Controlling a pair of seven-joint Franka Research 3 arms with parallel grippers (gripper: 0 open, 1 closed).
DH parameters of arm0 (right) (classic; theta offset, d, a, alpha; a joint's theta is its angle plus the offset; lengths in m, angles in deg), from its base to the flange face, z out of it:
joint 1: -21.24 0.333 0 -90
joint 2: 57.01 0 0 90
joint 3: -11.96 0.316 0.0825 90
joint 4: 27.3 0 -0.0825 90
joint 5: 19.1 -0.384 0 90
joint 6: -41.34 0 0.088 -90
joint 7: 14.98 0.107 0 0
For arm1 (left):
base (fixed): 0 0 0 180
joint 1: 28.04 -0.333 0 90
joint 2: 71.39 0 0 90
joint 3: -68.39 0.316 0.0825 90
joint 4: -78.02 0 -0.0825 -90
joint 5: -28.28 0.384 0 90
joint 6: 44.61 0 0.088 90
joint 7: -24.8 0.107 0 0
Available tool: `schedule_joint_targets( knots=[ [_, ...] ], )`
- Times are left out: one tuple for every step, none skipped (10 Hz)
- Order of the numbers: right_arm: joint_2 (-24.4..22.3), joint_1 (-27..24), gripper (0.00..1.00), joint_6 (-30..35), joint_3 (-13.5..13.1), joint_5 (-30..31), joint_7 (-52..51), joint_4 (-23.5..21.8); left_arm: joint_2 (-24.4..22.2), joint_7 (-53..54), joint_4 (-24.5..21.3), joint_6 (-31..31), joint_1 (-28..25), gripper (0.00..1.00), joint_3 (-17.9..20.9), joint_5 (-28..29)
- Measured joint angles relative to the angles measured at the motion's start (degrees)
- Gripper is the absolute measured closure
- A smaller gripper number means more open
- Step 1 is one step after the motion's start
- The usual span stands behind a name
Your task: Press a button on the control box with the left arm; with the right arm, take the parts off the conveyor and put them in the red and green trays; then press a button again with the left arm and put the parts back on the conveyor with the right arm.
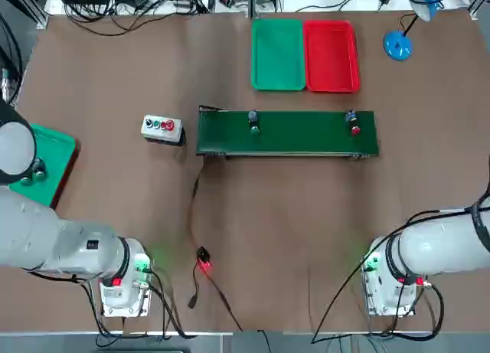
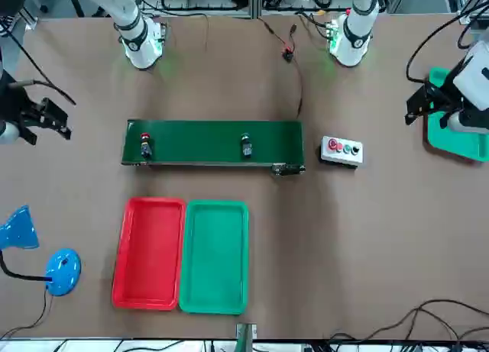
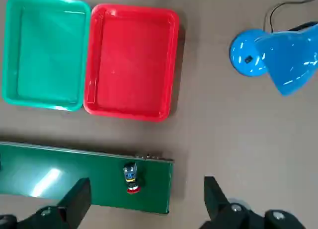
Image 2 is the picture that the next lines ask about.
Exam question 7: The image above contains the red black conveyor wire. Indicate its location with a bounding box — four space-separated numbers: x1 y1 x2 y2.
257 18 305 120

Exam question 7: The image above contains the red plastic tray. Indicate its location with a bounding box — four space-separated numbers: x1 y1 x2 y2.
111 197 187 312

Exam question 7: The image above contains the green plastic tray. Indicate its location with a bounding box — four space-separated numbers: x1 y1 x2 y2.
426 66 489 163
177 199 250 315

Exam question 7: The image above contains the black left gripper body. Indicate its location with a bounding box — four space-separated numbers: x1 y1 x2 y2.
429 84 465 115

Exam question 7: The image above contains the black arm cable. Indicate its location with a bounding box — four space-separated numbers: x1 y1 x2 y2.
405 8 489 84
0 27 77 105

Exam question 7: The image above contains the grey push-button control box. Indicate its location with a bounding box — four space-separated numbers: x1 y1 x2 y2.
319 135 364 170

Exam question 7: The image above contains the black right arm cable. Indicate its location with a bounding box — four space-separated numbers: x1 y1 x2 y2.
0 27 77 105

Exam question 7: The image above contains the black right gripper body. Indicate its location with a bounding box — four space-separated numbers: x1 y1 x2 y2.
0 71 32 131

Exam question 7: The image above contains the black lamp cable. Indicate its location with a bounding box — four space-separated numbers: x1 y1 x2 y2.
0 286 53 340

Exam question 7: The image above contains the black table cable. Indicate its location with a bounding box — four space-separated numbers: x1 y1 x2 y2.
328 299 489 344

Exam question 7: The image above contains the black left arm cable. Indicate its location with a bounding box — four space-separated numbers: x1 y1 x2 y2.
405 8 489 84

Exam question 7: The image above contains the red-capped push-button part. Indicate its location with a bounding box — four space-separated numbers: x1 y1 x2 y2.
139 132 154 160

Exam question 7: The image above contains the black-capped push-button part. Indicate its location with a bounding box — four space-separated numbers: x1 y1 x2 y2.
240 133 255 158

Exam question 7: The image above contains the metal camera bracket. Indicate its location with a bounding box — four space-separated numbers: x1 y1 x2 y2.
235 323 257 352

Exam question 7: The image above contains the black white shoe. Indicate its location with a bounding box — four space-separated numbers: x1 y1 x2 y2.
0 15 19 38

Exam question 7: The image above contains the blue desk lamp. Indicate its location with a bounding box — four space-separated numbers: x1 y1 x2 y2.
0 205 82 296

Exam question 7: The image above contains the green conveyor belt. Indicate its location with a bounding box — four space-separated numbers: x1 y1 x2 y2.
121 118 306 177

